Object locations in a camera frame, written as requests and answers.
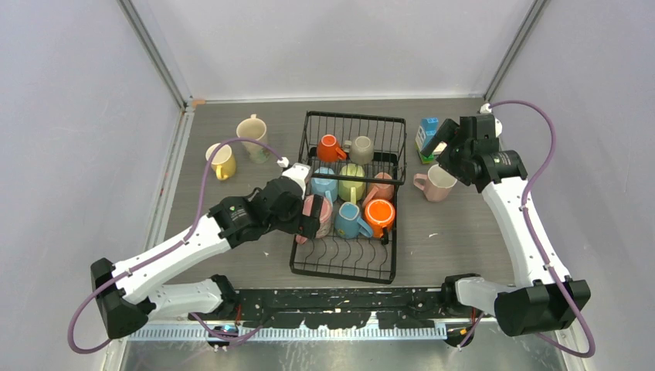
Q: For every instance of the light blue mug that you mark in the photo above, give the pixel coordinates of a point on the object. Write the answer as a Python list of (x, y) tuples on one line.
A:
[(328, 188)]

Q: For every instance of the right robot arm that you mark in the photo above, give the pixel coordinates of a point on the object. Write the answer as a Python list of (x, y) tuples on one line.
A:
[(535, 302)]

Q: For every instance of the yellow mug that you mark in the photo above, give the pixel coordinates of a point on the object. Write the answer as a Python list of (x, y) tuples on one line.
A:
[(224, 163)]

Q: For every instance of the salmon pink mug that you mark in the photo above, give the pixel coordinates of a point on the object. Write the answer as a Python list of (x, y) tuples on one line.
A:
[(377, 190)]

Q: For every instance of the blue mug front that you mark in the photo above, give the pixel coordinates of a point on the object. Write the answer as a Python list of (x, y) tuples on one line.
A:
[(349, 223)]

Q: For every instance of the orange mug front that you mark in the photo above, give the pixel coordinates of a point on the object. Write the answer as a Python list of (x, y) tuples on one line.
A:
[(380, 216)]

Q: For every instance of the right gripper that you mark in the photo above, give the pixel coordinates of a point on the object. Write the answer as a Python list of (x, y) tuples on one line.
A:
[(448, 129)]

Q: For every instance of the orange mug on shelf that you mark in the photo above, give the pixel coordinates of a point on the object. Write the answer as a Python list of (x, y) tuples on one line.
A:
[(329, 149)]

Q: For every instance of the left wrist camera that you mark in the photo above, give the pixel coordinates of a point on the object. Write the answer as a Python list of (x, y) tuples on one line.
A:
[(297, 172)]

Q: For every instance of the cream floral tall mug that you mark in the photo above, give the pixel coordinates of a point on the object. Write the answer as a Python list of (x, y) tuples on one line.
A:
[(256, 129)]

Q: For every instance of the black wire dish rack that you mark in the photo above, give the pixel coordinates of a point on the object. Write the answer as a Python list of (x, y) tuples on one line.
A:
[(370, 260)]

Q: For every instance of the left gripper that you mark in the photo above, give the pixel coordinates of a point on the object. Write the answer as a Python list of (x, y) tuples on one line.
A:
[(309, 223)]

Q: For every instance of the orange mug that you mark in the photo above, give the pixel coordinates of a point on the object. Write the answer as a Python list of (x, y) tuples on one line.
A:
[(329, 149), (380, 216)]

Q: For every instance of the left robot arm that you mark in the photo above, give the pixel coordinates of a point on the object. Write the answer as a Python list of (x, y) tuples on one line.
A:
[(132, 292)]

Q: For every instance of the light green mug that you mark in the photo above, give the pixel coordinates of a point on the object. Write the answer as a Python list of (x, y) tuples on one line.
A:
[(351, 189)]

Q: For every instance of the grey mug on shelf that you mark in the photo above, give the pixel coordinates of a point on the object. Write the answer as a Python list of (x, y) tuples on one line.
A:
[(360, 150)]

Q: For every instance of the pink round mug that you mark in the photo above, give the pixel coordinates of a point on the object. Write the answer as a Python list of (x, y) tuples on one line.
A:
[(320, 217)]

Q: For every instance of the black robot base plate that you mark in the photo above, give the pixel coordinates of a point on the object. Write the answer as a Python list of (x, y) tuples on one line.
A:
[(339, 308)]

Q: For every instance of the toy block building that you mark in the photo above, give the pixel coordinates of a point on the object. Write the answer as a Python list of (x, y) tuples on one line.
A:
[(427, 129)]

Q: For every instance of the pink faceted mug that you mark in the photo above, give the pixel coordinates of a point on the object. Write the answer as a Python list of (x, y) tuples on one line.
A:
[(435, 184)]

